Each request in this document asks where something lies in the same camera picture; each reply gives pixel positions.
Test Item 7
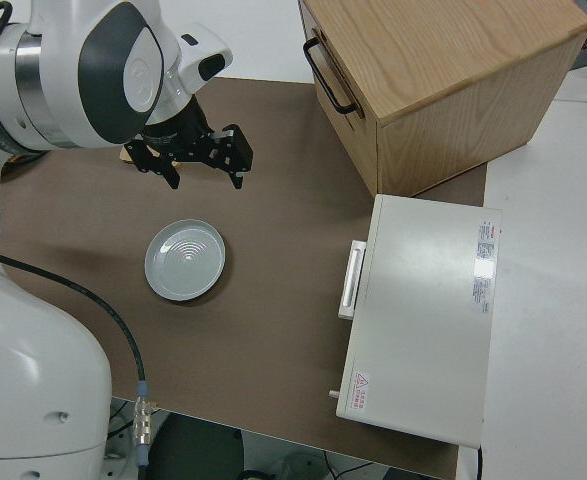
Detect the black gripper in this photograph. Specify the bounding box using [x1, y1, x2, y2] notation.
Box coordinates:
[124, 122, 255, 192]

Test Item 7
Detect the gray round plate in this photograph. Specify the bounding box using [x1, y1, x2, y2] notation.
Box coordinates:
[144, 218, 227, 302]

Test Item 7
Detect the white toaster oven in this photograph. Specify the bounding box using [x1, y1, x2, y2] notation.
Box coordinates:
[326, 193, 503, 448]

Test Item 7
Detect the wooden drawer cabinet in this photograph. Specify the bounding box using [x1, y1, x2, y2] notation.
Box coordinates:
[297, 0, 587, 199]

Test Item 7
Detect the black cabinet drawer handle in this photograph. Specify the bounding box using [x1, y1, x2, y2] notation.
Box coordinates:
[302, 38, 359, 115]

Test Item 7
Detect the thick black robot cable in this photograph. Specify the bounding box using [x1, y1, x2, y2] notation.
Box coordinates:
[0, 243, 155, 469]

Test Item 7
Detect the white toaster oven handle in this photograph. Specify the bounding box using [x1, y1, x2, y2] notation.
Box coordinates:
[337, 240, 369, 321]

